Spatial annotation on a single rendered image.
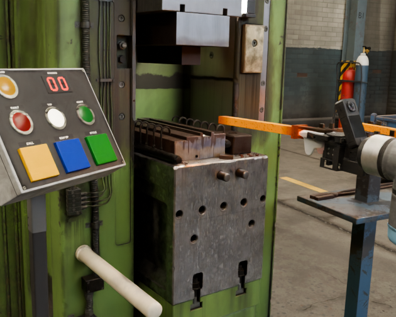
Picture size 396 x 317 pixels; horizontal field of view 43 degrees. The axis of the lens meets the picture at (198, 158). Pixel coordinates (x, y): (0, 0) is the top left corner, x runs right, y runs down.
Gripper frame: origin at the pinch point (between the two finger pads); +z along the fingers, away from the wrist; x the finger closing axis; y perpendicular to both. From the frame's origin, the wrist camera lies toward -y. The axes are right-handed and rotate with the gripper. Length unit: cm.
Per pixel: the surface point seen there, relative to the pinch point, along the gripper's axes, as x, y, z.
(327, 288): 117, 106, 80
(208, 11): -2, -30, 42
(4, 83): -67, -9, 25
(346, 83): 602, 23, 472
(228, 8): 6, -32, 43
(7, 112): -67, -4, 22
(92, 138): -46, 4, 26
